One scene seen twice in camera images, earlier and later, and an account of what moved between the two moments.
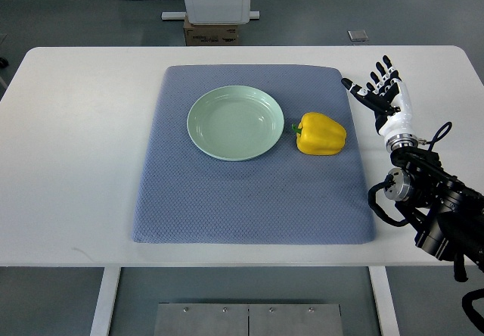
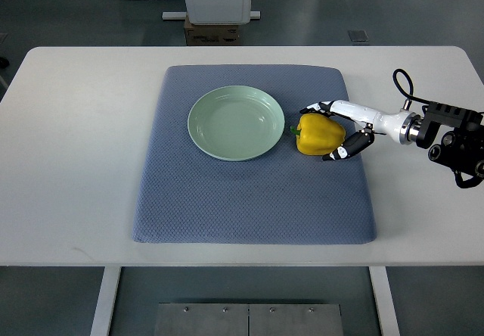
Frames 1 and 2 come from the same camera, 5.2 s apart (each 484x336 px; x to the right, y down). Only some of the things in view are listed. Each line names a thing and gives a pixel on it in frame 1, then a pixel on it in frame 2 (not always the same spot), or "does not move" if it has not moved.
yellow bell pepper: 319,135 does not move
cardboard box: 210,35 does not move
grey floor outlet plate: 358,35 does not move
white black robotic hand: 392,103 -> 404,127
